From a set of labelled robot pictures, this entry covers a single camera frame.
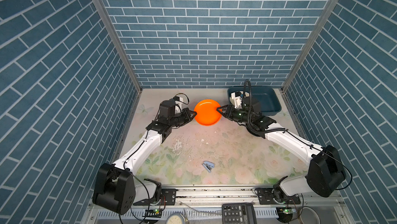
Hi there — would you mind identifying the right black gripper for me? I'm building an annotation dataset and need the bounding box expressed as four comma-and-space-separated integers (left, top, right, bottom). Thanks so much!
216, 104, 253, 125

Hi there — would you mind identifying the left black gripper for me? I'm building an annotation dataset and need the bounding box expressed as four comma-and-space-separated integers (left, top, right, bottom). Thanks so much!
168, 108, 197, 129

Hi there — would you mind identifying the small orange plate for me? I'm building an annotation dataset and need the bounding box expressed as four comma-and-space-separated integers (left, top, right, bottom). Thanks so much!
194, 100, 222, 126

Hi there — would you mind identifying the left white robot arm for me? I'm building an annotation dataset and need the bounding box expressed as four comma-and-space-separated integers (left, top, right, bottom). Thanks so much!
93, 93, 197, 215

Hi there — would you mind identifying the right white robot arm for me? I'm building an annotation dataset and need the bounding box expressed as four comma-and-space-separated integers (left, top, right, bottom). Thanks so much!
217, 97, 346, 203

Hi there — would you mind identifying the teal plastic bin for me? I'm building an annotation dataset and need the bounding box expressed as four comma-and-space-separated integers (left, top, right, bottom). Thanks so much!
227, 86, 283, 117

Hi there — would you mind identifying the small blue stapler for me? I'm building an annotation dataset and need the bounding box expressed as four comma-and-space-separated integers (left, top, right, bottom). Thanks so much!
202, 161, 215, 172

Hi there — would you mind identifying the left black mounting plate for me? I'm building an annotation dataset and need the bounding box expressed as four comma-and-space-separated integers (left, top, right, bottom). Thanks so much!
133, 188, 177, 206

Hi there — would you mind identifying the black mounting plate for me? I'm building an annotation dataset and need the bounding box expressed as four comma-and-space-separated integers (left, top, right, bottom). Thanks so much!
133, 188, 177, 206
254, 187, 301, 205

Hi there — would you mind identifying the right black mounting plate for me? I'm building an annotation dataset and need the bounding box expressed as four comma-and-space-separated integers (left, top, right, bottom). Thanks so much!
254, 187, 301, 205

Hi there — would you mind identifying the round white clock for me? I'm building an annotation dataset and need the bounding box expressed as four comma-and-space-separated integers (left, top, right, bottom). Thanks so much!
165, 213, 188, 224

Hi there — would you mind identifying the black calculator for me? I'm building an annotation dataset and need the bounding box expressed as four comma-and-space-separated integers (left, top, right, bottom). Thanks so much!
222, 203, 257, 224

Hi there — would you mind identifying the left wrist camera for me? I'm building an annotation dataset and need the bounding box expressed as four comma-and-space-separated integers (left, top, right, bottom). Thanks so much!
173, 94, 190, 105

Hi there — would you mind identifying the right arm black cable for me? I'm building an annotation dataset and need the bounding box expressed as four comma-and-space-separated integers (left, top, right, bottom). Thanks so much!
242, 79, 353, 191

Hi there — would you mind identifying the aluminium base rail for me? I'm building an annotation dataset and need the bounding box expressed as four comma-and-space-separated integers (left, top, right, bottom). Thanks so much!
89, 185, 345, 209

